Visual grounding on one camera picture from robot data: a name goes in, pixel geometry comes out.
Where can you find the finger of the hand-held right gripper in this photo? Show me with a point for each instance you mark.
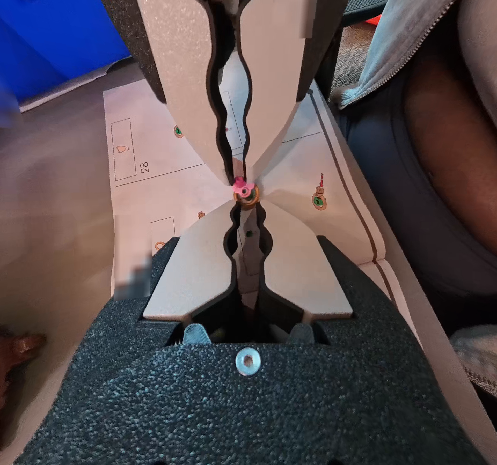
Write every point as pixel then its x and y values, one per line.
pixel 178 65
pixel 275 65

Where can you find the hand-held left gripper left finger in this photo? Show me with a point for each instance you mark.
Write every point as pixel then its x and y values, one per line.
pixel 186 271

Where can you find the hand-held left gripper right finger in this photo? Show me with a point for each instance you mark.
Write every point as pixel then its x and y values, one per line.
pixel 303 274

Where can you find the small pink toy piece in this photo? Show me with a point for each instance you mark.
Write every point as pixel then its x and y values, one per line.
pixel 240 182

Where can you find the blue plastic box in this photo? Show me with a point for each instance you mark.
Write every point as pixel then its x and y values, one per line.
pixel 58 26

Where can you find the white instruction booklet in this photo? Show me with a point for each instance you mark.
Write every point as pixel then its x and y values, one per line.
pixel 163 154

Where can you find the person's dark blue pants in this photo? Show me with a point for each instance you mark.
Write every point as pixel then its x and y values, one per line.
pixel 388 170

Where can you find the person in grey jacket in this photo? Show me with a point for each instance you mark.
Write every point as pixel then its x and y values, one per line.
pixel 407 26

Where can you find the dark brown object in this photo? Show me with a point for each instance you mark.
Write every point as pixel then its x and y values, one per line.
pixel 19 350

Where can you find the person's brown shirt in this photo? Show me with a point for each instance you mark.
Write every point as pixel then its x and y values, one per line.
pixel 458 143

